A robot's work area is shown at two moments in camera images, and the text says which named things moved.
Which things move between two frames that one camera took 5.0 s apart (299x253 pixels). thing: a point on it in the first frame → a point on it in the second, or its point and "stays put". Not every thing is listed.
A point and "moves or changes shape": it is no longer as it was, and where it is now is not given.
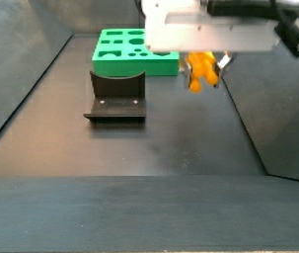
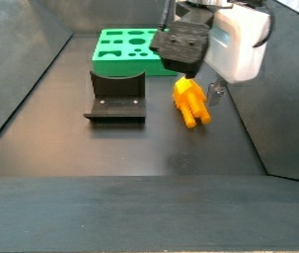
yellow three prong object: (201, 63) moves or changes shape
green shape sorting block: (123, 56) stays put
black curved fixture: (119, 98) stays put
